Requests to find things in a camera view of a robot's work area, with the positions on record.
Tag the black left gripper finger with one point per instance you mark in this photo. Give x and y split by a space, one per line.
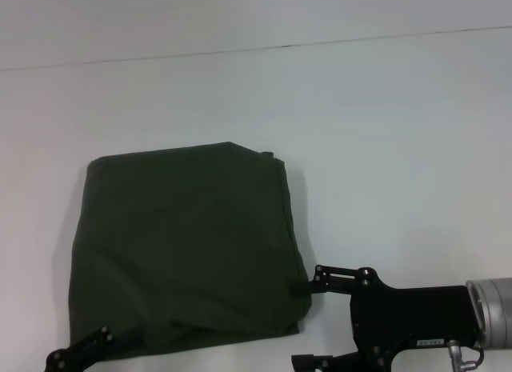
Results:
104 340

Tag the dark green FREE t-shirt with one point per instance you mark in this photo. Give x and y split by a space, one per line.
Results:
188 244

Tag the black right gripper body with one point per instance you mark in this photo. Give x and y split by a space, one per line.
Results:
408 320

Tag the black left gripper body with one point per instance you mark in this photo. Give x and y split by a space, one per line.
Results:
60 362

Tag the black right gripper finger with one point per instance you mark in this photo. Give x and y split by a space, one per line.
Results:
328 362
328 282

